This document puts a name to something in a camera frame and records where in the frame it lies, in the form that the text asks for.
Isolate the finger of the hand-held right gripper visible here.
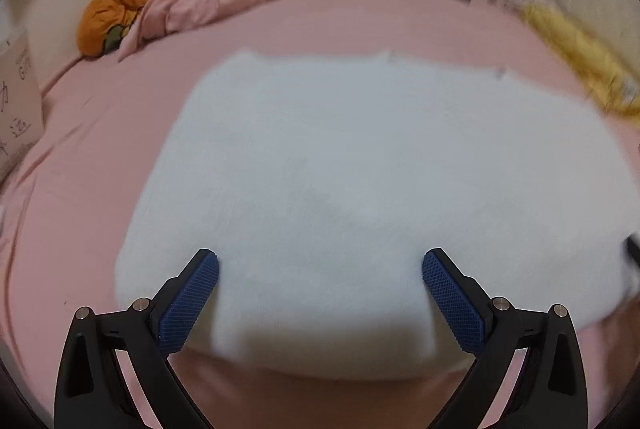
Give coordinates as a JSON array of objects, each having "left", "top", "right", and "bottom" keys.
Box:
[{"left": 625, "top": 234, "right": 640, "bottom": 272}]

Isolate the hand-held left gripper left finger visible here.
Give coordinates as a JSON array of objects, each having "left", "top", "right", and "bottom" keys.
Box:
[{"left": 54, "top": 248, "right": 221, "bottom": 429}]

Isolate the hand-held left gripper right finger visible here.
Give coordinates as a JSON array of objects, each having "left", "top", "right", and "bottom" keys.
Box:
[{"left": 421, "top": 247, "right": 590, "bottom": 429}]

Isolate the white button cardigan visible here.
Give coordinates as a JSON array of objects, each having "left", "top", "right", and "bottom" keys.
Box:
[{"left": 115, "top": 49, "right": 640, "bottom": 382}]

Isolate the orange pillow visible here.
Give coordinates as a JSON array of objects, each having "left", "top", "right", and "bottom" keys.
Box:
[{"left": 76, "top": 0, "right": 162, "bottom": 57}]

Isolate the pink bed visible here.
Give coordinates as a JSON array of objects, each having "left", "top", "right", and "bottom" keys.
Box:
[{"left": 0, "top": 0, "right": 640, "bottom": 429}]

